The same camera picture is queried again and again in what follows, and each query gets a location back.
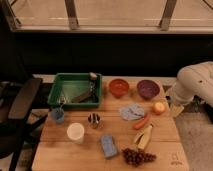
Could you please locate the blue sponge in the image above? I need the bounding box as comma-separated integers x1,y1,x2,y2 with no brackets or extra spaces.
100,135,118,159

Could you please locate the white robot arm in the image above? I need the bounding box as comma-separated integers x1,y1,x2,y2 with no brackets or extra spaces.
170,61,213,107

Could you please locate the dark spatula in tray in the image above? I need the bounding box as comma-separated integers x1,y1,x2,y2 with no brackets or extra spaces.
71,91,92,103

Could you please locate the purple bowl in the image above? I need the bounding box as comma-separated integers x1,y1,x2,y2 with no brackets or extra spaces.
137,80,160,100

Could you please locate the green plastic tray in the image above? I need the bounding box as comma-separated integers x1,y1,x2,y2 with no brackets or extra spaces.
48,73,102,109

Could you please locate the white plastic cup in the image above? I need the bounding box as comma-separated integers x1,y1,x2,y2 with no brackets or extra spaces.
67,123,85,144

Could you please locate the dark red grape bunch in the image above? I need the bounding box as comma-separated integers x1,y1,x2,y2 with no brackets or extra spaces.
122,148,157,167

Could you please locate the black office chair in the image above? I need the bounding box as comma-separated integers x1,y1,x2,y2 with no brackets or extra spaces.
0,78,47,171

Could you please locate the small metal cup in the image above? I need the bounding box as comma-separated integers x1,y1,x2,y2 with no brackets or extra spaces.
88,113,100,129

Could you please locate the metal spoon in tray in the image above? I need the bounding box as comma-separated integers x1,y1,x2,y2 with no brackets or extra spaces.
89,72,98,93

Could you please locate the orange carrot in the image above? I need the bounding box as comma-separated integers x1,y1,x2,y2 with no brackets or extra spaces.
133,114,150,130

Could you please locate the light blue crumpled cloth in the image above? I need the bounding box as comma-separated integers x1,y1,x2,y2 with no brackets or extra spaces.
119,103,145,121

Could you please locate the yellow red apple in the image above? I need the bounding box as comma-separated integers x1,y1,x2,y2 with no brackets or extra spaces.
153,102,166,115

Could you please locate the orange red bowl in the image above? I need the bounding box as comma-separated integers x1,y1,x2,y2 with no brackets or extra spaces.
109,79,129,98

